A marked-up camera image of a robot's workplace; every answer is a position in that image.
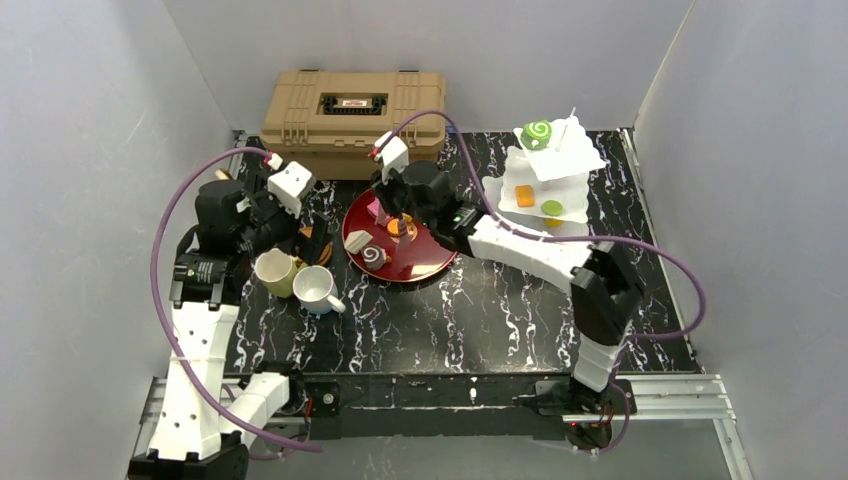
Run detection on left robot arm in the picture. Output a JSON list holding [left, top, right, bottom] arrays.
[[128, 173, 317, 479]]

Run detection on orange toy cake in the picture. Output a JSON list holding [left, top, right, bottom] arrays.
[[514, 185, 535, 208]]

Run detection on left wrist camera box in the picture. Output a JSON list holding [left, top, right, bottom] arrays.
[[266, 153, 317, 219]]

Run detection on red round tray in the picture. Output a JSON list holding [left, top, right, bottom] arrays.
[[342, 190, 456, 283]]

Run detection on white tiered cake stand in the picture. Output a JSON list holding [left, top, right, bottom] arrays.
[[482, 113, 605, 236]]

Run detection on white toy cake slice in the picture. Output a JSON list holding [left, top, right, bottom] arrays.
[[344, 230, 373, 255]]

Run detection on brown swirl roll cake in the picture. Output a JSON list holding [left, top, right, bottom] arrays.
[[360, 244, 391, 272]]

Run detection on pink toy cake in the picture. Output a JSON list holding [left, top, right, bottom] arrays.
[[366, 200, 392, 227]]

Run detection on tan plastic toolbox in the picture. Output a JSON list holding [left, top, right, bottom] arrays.
[[259, 70, 447, 181]]

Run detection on yellow green mug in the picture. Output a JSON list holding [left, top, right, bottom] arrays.
[[254, 248, 303, 298]]

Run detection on white grey mug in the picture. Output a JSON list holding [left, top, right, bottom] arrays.
[[293, 265, 346, 316]]

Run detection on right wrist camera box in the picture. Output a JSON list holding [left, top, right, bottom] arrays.
[[369, 131, 409, 184]]

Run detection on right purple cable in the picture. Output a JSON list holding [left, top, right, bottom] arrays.
[[370, 109, 708, 454]]

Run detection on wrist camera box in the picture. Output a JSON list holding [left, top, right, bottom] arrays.
[[369, 131, 409, 184], [266, 153, 317, 219]]

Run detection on green toy macaron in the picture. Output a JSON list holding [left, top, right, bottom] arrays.
[[541, 200, 564, 217]]

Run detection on orange round toy biscuit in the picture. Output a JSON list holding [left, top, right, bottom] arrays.
[[386, 216, 416, 238]]

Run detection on pink handled metal tongs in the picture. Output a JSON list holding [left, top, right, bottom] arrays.
[[390, 213, 412, 247]]

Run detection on green swirl roll cake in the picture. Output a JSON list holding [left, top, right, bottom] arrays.
[[520, 120, 553, 151]]

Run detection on purple cable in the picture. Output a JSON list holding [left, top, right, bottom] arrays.
[[370, 109, 708, 454], [150, 146, 325, 462]]

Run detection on wooden coaster stack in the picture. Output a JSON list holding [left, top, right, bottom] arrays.
[[295, 226, 333, 266]]

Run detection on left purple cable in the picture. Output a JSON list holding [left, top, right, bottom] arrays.
[[150, 146, 325, 462]]

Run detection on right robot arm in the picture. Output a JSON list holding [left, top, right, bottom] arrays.
[[370, 162, 644, 394]]

